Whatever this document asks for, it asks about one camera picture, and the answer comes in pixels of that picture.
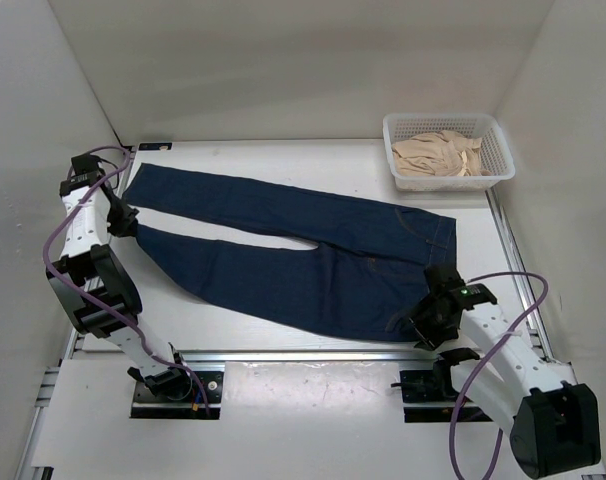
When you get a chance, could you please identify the white plastic perforated basket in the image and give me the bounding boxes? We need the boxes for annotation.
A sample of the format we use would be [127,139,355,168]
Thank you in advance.
[383,113,516,192]

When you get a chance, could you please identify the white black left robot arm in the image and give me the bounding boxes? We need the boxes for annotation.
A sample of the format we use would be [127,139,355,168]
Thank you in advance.
[43,168,194,401]

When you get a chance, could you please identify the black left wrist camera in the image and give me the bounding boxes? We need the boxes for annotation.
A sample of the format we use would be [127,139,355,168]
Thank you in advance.
[67,154,105,179]

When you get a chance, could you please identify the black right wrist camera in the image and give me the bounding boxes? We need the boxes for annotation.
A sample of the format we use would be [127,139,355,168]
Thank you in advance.
[424,263,465,296]

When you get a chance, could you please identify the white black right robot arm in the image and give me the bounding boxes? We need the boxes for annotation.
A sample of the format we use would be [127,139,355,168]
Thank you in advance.
[401,281,601,479]

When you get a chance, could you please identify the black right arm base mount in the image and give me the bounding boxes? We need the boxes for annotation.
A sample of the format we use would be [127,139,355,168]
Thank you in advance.
[390,370,458,424]

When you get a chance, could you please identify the beige folded cloth in basket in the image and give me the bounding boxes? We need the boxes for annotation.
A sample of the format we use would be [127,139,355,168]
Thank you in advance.
[392,130,491,177]

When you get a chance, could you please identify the dark blue denim trousers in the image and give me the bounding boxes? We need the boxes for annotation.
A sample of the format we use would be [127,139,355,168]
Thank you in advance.
[124,164,457,343]

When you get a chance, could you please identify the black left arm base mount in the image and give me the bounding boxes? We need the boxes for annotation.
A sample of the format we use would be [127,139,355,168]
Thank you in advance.
[127,367,224,420]

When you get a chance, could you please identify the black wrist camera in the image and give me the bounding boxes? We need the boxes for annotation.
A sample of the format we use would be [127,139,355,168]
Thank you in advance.
[67,154,105,179]
[424,263,465,296]

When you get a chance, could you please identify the aluminium table edge rail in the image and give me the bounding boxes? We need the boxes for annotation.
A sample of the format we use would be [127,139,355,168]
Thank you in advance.
[70,348,452,372]

